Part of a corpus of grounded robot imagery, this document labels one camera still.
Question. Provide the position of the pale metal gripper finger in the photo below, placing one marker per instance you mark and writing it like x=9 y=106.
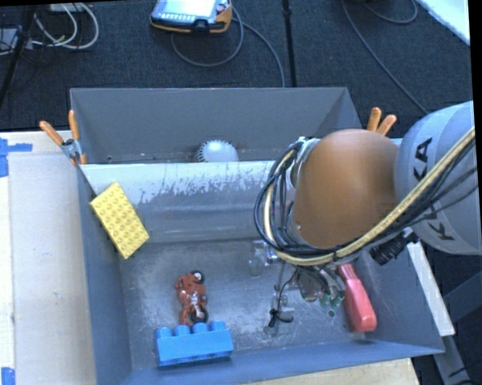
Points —
x=281 y=307
x=265 y=256

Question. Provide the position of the red-brown toy motorcycle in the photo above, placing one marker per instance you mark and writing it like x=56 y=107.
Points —
x=190 y=296

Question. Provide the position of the blue toy building block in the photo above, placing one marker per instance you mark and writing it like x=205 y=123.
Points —
x=193 y=345

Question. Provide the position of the white perforated ball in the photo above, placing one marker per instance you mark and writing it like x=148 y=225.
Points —
x=217 y=151

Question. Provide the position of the grey metal bin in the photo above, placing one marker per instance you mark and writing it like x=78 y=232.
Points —
x=220 y=119

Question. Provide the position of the yellow studded toy plate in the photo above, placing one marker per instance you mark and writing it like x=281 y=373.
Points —
x=120 y=221

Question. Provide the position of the black cylinder on white bracket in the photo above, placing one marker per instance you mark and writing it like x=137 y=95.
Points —
x=387 y=251

